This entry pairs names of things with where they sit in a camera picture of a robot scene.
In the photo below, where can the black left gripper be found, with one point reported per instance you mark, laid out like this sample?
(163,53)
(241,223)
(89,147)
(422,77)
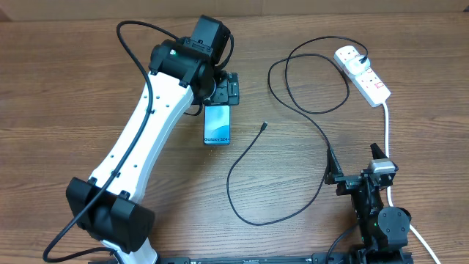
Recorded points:
(228,89)

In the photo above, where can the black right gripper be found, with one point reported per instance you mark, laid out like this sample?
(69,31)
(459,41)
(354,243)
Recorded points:
(347,182)

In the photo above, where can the Samsung Galaxy smartphone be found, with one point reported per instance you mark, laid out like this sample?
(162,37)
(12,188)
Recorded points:
(217,125)

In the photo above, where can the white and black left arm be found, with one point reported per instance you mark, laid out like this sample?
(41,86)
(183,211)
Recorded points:
(183,72)

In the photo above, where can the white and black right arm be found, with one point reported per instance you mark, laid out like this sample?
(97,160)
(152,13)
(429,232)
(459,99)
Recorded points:
(383,229)

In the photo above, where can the white charger adapter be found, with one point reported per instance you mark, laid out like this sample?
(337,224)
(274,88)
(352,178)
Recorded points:
(357,65)

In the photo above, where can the white power strip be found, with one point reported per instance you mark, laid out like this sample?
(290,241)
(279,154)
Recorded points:
(368,83)

